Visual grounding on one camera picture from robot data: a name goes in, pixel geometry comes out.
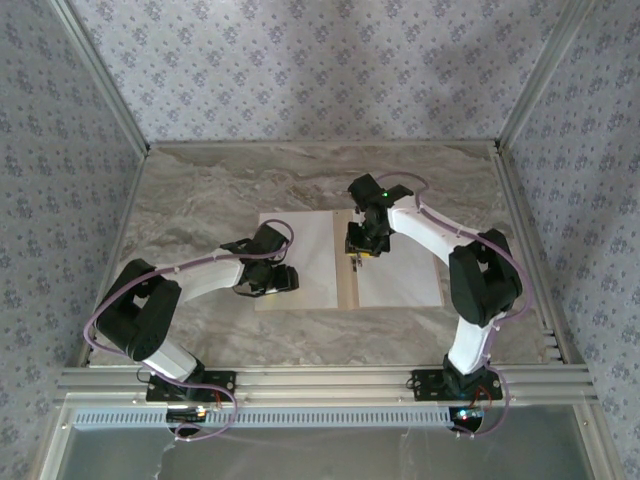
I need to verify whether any aluminium table back rail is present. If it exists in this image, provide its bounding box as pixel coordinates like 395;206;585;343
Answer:
148;140;499;150

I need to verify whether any aluminium mounting rail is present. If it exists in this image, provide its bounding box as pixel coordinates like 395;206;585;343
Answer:
55;367;599;406

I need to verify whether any grey slotted cable duct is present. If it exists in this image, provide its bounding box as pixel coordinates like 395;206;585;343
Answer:
72;407;454;430

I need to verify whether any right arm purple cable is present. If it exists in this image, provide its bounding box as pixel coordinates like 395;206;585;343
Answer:
377;172;532;439

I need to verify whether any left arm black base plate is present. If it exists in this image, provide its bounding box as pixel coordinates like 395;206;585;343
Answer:
145;370;237;403

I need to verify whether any white paper sheet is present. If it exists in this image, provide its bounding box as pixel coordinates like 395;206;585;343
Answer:
254;210;341;312
355;219;443;309

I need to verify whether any aluminium frame post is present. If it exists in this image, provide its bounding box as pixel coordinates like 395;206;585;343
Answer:
493;0;600;153
52;0;152;154

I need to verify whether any brown paper folder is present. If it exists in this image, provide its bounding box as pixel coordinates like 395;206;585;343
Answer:
253;209;446;313

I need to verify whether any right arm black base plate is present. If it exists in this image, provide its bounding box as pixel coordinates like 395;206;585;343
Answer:
409;368;503;403

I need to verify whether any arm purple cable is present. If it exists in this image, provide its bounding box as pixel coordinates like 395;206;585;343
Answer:
377;172;532;439
83;218;295;444

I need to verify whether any aluminium table side rail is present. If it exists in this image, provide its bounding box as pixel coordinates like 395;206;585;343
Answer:
491;149;587;366
77;149;151;367

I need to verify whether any grey metal panel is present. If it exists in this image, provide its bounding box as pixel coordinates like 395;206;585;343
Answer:
39;405;609;480

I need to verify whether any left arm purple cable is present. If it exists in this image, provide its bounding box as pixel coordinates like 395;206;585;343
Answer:
83;218;295;444

